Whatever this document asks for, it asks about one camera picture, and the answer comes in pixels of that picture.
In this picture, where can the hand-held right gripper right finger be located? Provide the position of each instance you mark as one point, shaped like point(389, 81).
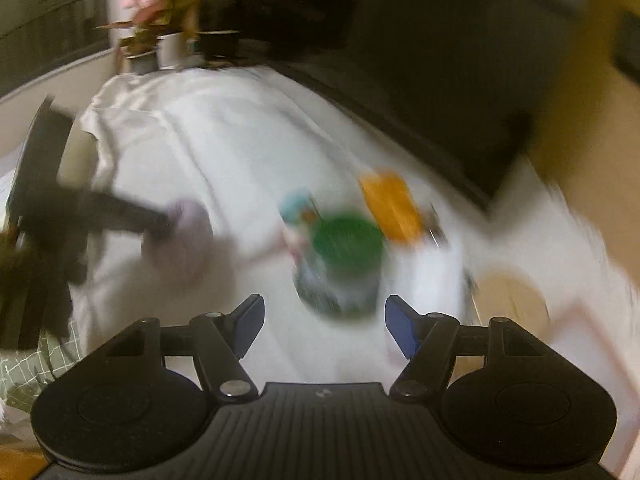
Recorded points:
point(400, 330)

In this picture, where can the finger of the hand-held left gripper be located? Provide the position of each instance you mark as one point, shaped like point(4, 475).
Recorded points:
point(130, 215)

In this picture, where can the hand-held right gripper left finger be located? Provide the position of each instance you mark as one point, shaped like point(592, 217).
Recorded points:
point(250, 327)

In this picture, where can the pink and purple sponge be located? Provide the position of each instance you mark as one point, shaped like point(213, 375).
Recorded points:
point(190, 245)

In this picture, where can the green lid glass jar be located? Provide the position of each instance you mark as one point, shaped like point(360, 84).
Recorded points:
point(345, 260)

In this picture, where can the clear jar with beige lid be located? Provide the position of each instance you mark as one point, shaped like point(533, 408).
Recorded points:
point(510, 302)

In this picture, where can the white textured cloth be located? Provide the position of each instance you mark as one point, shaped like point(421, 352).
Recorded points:
point(225, 135)

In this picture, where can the orange packet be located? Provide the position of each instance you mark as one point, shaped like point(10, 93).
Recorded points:
point(390, 205)

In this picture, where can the small colourful bottle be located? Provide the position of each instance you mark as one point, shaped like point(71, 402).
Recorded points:
point(297, 210)

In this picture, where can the pink-leaved plant in white pot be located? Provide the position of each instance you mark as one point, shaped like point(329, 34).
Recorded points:
point(140, 55)

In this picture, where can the green plant in white pot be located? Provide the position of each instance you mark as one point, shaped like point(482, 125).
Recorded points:
point(172, 45)

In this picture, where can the green plaid cloth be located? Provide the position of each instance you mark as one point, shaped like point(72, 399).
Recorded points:
point(25, 370)

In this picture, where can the plant in black pot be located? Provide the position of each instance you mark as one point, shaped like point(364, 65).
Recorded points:
point(217, 42)

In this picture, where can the dark furniture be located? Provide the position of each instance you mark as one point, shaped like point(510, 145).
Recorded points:
point(425, 60)

